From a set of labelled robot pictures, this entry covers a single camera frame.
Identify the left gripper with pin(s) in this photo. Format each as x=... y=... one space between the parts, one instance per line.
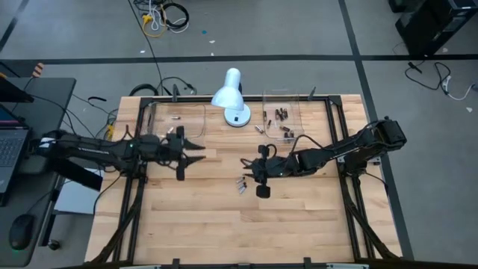
x=180 y=172

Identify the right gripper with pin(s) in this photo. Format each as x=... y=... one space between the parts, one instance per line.
x=263 y=191

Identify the white desk lamp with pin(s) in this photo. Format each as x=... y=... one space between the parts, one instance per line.
x=228 y=97

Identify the clear plastic bin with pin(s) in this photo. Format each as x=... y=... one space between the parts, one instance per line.
x=293 y=101
x=194 y=112

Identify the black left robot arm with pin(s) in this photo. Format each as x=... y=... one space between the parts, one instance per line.
x=93 y=151

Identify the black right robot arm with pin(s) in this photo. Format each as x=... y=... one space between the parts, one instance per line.
x=336 y=151

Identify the white flat panel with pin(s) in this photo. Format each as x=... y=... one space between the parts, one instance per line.
x=74 y=201

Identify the grey side desk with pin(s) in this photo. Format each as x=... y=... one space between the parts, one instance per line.
x=48 y=108

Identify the black caster wheel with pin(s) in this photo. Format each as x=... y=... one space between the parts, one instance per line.
x=54 y=244

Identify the orange black striped object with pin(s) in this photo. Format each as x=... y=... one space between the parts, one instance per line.
x=38 y=70

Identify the black laptop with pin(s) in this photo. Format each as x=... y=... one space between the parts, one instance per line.
x=11 y=149

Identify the black computer mouse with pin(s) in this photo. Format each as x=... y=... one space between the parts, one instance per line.
x=21 y=231

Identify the black computer tower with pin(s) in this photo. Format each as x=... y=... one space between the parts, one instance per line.
x=429 y=26

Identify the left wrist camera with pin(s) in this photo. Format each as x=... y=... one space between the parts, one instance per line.
x=170 y=143

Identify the black aluminium table frame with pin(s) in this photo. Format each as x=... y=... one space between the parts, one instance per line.
x=201 y=99

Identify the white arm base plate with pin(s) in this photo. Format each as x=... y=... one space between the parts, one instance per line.
x=376 y=161

